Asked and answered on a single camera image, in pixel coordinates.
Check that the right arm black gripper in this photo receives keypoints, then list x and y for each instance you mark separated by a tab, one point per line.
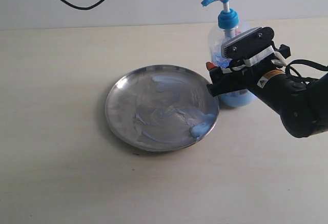
247	78

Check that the blue pump soap bottle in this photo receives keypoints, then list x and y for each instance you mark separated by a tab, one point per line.
228	26

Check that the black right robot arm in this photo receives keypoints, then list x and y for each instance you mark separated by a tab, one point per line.
302	108

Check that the round stainless steel plate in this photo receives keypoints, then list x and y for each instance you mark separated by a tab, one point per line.
161	108

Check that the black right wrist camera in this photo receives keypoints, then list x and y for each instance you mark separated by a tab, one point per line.
253	46

